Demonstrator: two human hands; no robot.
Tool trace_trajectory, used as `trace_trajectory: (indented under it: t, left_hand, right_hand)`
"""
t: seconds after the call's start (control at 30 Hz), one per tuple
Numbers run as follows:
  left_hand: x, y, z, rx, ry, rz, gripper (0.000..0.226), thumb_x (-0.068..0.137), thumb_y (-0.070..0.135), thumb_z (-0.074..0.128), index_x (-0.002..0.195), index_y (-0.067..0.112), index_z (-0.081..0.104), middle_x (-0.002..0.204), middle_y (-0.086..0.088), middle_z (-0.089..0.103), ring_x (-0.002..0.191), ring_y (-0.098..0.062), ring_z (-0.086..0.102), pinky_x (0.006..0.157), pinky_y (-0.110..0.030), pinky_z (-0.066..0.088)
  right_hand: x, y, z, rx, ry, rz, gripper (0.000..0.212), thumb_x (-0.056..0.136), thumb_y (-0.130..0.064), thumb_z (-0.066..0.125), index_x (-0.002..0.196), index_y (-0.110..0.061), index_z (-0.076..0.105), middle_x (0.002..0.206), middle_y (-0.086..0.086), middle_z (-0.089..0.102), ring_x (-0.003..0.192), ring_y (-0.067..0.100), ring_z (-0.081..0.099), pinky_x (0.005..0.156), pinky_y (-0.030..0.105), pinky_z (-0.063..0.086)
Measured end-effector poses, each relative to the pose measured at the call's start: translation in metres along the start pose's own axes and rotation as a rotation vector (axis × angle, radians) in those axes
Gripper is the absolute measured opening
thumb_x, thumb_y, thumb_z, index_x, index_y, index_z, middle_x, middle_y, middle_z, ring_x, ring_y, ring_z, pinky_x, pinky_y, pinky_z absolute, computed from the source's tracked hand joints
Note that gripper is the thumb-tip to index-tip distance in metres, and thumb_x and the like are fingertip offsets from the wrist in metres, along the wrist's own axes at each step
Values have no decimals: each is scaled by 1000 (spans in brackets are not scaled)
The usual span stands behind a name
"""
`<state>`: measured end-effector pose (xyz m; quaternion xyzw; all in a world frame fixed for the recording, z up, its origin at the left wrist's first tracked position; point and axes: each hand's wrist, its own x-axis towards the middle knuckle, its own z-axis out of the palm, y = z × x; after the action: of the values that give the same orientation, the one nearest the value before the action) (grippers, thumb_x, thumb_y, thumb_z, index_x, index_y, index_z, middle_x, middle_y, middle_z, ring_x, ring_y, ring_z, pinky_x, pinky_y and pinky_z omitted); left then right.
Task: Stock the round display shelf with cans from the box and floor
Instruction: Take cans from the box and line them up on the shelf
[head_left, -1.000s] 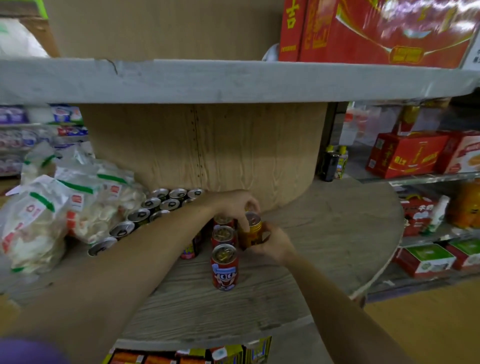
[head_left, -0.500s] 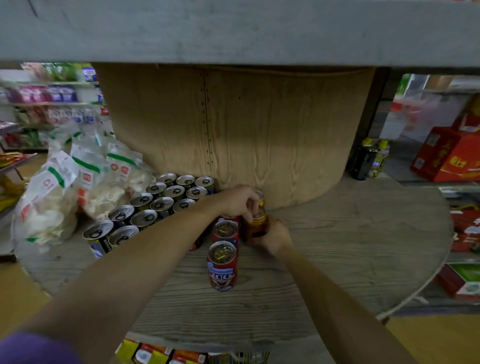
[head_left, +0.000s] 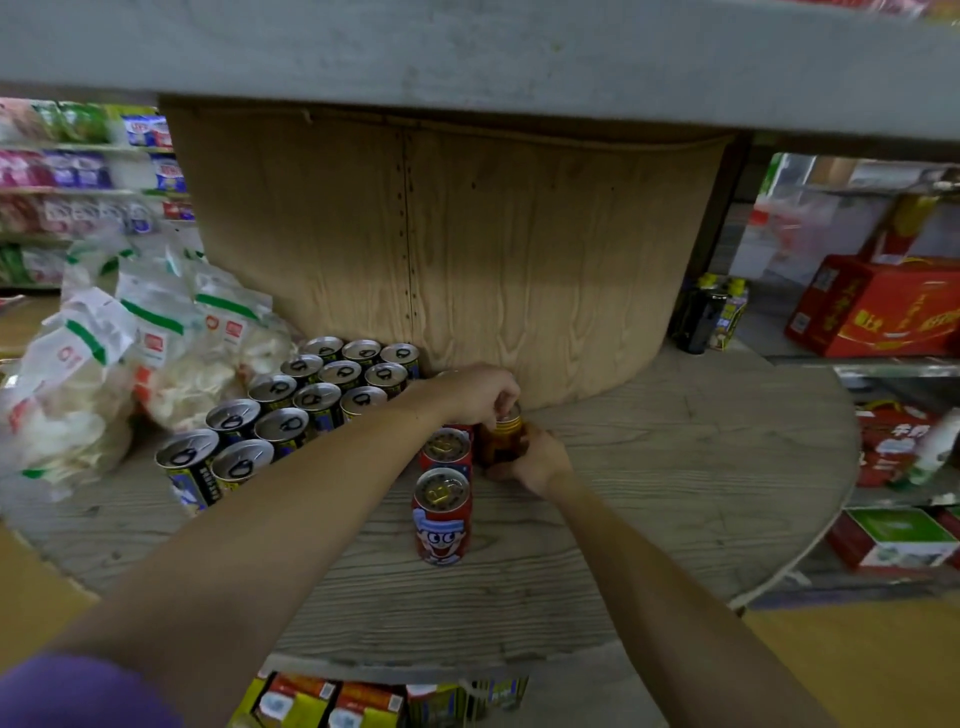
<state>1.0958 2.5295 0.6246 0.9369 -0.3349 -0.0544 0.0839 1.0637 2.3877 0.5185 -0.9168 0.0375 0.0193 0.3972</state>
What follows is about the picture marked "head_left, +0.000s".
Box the person's left hand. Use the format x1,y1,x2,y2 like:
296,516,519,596
431,363,523,430

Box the person's right hand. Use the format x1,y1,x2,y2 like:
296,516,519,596
485,423,575,500

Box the gold can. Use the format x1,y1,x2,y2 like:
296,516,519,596
479,404,526,468

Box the round wooden shelf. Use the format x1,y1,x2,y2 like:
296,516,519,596
0,0,960,728

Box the group of tall blue-yellow cans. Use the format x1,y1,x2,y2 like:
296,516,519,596
155,335,423,517

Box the person's right forearm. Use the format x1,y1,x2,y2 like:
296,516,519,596
543,476,841,728

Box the person's left forearm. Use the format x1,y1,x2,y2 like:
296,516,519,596
44,397,459,728

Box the black can by column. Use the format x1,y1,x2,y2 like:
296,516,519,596
674,273,729,355

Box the bag of white snacks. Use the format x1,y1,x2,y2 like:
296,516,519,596
116,258,249,433
59,228,140,301
0,288,140,496
191,273,298,376

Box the yellow green bottle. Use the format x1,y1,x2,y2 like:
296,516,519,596
710,277,750,352

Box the row of yellow orange cartons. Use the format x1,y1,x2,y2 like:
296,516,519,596
228,671,530,728

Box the red cartoon face carton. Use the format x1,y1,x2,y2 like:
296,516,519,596
854,401,939,489

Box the small green-top box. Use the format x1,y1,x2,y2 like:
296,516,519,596
933,506,960,568
827,507,960,575

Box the red yellow-print carton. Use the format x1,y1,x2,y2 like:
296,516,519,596
785,254,960,359

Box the white slim bottle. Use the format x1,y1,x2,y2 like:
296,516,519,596
892,408,960,489

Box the yellow red tall pack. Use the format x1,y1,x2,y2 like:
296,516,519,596
858,194,943,264

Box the rows of colourful packets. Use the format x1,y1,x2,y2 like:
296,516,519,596
0,98,196,290

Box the purple shirt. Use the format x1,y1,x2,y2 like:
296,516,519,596
0,652,185,728

